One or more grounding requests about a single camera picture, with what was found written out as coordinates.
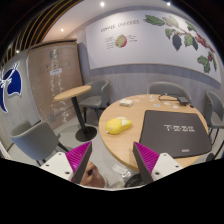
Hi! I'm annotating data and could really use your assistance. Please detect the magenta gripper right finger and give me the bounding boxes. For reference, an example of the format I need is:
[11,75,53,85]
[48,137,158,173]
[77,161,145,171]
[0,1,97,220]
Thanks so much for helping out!
[133,142,159,184]

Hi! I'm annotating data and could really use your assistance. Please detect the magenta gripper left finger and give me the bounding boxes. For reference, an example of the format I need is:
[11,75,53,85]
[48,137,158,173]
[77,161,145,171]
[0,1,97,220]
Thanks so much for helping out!
[66,141,92,184]

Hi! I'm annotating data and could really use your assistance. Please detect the black mouse pad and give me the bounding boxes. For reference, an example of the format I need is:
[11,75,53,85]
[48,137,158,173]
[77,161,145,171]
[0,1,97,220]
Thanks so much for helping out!
[139,110,211,158]

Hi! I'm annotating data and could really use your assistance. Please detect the person's hand below gripper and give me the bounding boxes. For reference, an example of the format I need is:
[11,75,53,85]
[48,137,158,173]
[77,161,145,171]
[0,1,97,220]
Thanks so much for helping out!
[80,162,105,188]

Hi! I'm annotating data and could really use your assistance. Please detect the small round high table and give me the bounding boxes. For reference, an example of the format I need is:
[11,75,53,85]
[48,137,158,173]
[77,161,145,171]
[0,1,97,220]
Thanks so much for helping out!
[54,85,97,142]

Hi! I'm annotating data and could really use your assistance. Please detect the grey armchair left foreground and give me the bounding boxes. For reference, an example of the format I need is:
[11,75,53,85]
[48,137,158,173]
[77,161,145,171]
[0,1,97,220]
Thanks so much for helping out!
[10,121,68,165]

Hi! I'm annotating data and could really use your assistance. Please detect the white tissue pack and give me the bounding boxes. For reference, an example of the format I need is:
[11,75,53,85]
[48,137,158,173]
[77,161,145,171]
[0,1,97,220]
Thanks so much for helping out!
[119,99,133,107]

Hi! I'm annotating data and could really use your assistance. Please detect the grey armchair behind high table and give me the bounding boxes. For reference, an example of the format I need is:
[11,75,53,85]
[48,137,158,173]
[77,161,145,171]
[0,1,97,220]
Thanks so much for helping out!
[78,80,110,115]

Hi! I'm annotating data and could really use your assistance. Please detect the grey armchair behind round table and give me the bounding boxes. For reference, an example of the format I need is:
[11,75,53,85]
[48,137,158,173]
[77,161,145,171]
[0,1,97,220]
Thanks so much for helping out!
[147,81,191,101]

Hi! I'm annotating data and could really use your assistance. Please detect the grey armchair right edge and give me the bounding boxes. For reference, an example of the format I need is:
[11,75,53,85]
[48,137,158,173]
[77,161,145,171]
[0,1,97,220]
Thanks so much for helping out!
[204,90,224,133]

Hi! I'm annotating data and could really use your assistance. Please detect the black power adapter with cable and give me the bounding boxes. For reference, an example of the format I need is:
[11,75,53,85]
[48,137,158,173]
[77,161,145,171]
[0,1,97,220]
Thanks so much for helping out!
[158,93,193,108]

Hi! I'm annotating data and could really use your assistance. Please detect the wooden pegboard wall panel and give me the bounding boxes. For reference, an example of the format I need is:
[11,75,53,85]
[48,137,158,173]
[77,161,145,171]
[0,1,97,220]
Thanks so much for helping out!
[28,39,83,129]

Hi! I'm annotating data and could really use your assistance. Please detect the blue white wall logo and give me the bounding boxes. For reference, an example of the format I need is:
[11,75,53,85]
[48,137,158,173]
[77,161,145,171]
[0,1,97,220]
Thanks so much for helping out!
[0,63,22,113]

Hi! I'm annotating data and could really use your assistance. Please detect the coffee cherries wall poster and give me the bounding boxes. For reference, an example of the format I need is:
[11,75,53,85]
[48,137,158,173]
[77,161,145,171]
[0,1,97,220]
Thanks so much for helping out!
[86,10,221,81]

